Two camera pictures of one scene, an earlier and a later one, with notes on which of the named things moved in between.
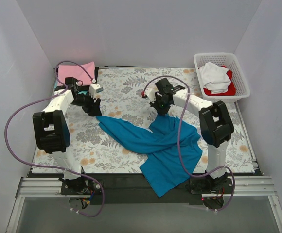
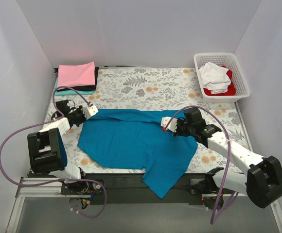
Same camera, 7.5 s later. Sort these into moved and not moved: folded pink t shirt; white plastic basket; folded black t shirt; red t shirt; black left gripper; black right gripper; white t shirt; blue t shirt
Moved: black left gripper; blue t shirt; black right gripper
Not moved: white plastic basket; red t shirt; folded pink t shirt; white t shirt; folded black t shirt
